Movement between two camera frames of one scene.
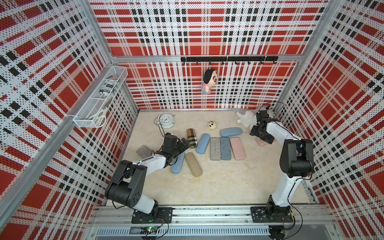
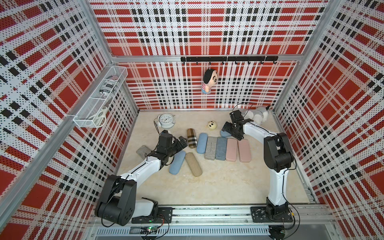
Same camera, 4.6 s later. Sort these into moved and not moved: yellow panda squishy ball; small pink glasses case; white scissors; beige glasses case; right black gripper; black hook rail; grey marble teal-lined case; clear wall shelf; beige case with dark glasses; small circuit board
Moved: right black gripper; small pink glasses case
Not moved: beige case with dark glasses; black hook rail; yellow panda squishy ball; beige glasses case; grey marble teal-lined case; white scissors; small circuit board; clear wall shelf
